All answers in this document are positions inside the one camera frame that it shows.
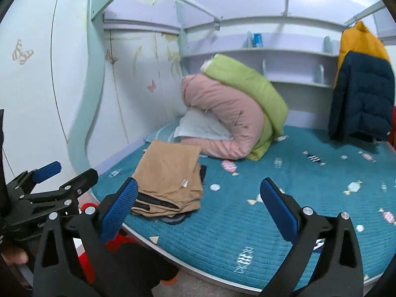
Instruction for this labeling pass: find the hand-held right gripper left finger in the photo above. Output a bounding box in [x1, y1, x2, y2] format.
[33, 177, 155, 297]

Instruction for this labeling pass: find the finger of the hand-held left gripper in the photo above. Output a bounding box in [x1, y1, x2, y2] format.
[6, 161, 62, 200]
[19, 168, 99, 216]

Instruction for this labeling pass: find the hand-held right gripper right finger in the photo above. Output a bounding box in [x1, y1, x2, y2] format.
[259, 177, 363, 297]

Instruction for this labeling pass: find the tan quilted jacket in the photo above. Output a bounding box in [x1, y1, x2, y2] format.
[131, 139, 208, 225]

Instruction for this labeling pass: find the person's left hand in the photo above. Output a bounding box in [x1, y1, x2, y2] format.
[1, 249, 30, 267]

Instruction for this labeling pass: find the teal candy-print bed mat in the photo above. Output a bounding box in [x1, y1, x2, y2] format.
[92, 121, 396, 289]

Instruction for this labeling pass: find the person's black trouser leg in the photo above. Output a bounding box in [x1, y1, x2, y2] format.
[105, 243, 180, 297]

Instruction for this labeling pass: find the red plastic stool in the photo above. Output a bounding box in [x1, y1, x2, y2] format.
[76, 202, 137, 285]

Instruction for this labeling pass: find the light blue striped pillow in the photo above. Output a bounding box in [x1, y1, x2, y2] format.
[144, 121, 186, 145]

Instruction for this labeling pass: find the white pillow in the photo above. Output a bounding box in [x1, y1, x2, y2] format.
[173, 108, 234, 141]

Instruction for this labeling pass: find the pink quilt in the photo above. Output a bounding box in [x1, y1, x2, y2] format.
[180, 74, 269, 161]

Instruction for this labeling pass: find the green quilt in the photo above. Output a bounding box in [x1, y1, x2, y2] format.
[199, 54, 289, 161]

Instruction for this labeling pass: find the navy and yellow puffer jacket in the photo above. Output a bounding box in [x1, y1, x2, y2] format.
[328, 20, 396, 143]

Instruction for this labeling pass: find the lilac wall shelf unit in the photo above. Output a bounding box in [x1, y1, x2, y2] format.
[179, 15, 345, 89]

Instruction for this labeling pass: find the mint green bunk bed frame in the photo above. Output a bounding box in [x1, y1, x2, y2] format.
[66, 0, 186, 174]

